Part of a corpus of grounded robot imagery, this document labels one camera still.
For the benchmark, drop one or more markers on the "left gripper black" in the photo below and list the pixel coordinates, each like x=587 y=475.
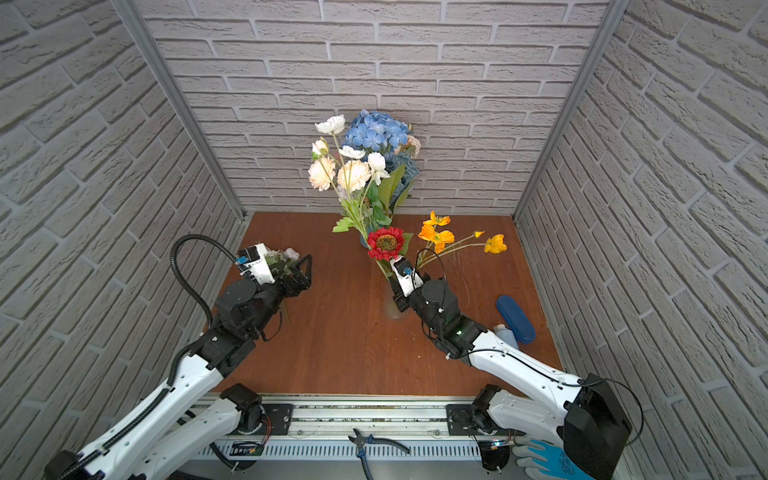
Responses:
x=291 y=279

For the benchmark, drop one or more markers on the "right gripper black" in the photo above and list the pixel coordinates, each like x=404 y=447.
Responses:
x=404 y=302

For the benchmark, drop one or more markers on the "clear ribbed glass vase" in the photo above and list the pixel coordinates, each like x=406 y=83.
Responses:
x=390 y=309

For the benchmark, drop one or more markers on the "white pink flower bunch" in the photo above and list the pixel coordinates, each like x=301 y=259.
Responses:
x=280 y=261

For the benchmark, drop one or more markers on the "red gerbera flower stem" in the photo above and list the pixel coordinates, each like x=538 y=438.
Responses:
x=386 y=244

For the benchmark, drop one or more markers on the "cream peony flower stem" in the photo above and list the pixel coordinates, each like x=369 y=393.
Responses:
x=363 y=212

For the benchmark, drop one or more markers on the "peach rose flower stem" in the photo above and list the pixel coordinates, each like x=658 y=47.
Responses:
x=412 y=147

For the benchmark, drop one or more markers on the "blue hydrangea flower stem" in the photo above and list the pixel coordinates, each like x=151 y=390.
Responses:
x=378 y=132

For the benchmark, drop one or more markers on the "white poppy flower stem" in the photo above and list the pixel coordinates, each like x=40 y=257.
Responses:
x=343 y=168

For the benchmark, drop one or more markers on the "yellow white poppy stem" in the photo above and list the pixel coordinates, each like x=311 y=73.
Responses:
x=439 y=240

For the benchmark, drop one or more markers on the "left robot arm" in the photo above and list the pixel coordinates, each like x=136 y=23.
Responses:
x=148 y=443

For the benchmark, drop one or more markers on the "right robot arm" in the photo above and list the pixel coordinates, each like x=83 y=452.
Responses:
x=581 y=416

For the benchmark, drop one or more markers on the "blue spray bottle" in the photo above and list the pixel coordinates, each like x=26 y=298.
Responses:
x=515 y=328

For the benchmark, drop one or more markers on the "blue work glove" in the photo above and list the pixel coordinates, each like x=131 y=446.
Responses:
x=542 y=460

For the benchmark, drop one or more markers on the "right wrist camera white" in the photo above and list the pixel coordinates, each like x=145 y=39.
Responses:
x=406 y=275

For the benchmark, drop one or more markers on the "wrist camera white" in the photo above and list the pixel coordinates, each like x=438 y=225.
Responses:
x=406 y=275
x=253 y=265

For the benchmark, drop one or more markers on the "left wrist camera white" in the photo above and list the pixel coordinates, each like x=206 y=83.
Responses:
x=253 y=265

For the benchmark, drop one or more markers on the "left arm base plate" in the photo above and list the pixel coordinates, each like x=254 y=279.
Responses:
x=264 y=419

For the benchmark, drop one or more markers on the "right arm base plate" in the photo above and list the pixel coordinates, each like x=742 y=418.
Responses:
x=467 y=419

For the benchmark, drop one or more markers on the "aluminium rail frame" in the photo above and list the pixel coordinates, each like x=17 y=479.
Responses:
x=322 y=425

